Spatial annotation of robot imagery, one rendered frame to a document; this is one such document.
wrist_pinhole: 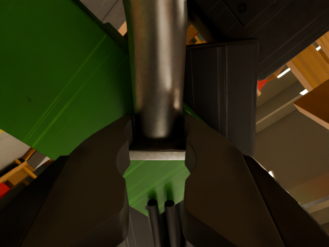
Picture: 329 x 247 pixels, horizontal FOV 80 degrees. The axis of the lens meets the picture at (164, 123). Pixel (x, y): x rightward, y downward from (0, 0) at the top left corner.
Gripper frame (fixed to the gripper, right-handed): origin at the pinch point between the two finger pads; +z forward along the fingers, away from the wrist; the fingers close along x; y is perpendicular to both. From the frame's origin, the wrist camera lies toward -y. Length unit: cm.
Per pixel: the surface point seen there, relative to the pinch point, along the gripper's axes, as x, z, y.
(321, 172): 325, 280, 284
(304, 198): 166, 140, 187
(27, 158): -22.2, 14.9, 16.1
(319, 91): 47, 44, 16
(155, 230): -0.4, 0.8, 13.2
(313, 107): 42, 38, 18
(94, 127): -5.0, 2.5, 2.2
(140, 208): -2.0, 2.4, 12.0
